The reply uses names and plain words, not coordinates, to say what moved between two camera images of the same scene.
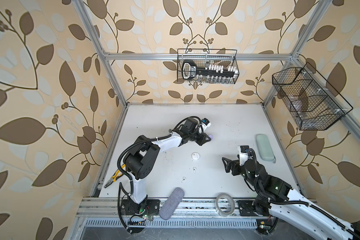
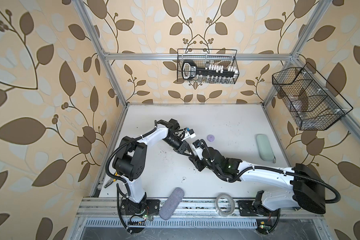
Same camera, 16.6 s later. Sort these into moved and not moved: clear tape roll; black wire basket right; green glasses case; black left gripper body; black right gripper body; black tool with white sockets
Moved: black left gripper body; black right gripper body
Not moved: green glasses case; black wire basket right; black tool with white sockets; clear tape roll
